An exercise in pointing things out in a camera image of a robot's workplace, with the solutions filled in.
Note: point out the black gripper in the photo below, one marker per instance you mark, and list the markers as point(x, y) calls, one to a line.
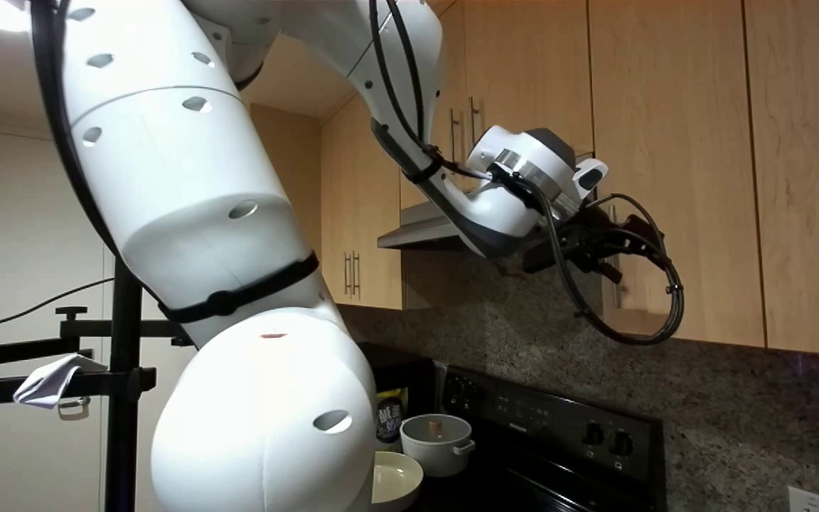
point(589, 245)

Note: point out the white crumpled cloth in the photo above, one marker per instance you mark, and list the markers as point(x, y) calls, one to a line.
point(49, 379)

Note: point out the white wall outlet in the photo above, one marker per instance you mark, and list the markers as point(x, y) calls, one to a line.
point(813, 500)

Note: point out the black electric stove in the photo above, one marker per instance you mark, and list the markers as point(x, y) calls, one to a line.
point(541, 444)

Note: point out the black stove knob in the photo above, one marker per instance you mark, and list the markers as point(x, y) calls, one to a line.
point(595, 433)
point(625, 442)

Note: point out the stainless steel range hood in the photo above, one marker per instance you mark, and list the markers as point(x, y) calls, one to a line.
point(415, 233)

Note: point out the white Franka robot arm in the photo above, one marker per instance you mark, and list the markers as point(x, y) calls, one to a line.
point(191, 173)

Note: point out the dark food packet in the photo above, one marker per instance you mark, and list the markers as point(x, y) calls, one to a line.
point(393, 417)

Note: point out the white ceramic bowl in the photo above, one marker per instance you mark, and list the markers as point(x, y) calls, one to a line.
point(399, 483)

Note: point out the black tripod stand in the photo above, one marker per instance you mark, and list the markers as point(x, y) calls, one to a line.
point(120, 429)

